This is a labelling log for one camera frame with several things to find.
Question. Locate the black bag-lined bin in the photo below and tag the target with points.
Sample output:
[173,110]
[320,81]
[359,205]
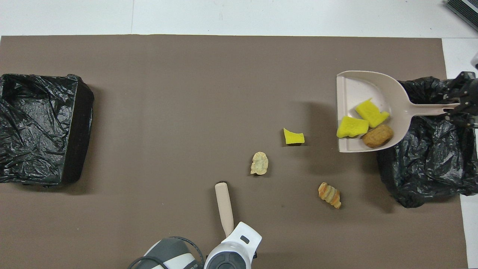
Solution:
[429,168]
[37,130]

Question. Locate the small yellow sponge wedge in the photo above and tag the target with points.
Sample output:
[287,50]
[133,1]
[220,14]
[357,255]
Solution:
[293,138]

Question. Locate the yellow sponge with green pad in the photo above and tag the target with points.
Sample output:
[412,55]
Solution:
[371,112]

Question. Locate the brown paper table mat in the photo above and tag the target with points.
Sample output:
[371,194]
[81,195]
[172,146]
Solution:
[149,74]

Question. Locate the striped croissant bread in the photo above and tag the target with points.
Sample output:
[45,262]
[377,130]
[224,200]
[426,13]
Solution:
[329,195]

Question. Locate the pale chip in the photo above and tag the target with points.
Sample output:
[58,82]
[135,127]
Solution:
[259,163]

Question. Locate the beige hand brush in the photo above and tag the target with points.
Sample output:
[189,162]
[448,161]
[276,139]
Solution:
[224,205]

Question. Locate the brown bread roll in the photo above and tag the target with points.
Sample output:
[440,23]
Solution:
[377,136]

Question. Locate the black ribbed object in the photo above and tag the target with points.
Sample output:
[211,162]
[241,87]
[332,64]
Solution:
[465,9]

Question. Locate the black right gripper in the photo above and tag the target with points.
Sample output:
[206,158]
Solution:
[472,99]

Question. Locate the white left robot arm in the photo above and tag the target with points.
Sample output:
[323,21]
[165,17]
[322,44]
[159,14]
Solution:
[239,243]

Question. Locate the yellow sponge piece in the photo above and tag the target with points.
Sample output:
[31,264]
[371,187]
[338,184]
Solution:
[351,127]

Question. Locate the beige plastic dustpan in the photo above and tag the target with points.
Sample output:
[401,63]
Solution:
[351,89]

